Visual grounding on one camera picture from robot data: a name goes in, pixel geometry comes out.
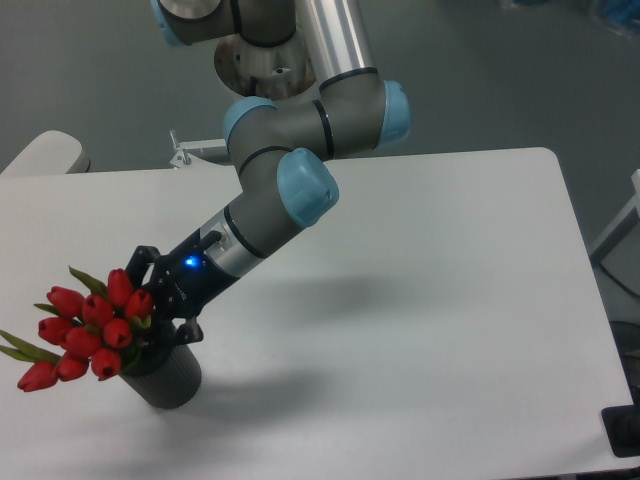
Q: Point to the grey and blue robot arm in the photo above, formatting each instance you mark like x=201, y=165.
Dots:
x=279, y=154

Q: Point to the white furniture at right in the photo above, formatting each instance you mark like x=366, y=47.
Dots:
x=618, y=228

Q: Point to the red tulip bouquet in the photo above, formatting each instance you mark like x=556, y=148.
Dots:
x=106, y=332

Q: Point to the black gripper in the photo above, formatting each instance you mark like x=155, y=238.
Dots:
x=182, y=282

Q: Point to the black device at table edge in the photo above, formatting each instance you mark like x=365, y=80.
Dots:
x=622, y=429

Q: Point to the white metal mounting frame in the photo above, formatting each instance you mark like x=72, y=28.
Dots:
x=199, y=152

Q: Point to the blue plastic bag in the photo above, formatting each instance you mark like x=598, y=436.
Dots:
x=619, y=16

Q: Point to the dark grey ribbed vase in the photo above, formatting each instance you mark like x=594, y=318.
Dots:
x=165, y=378

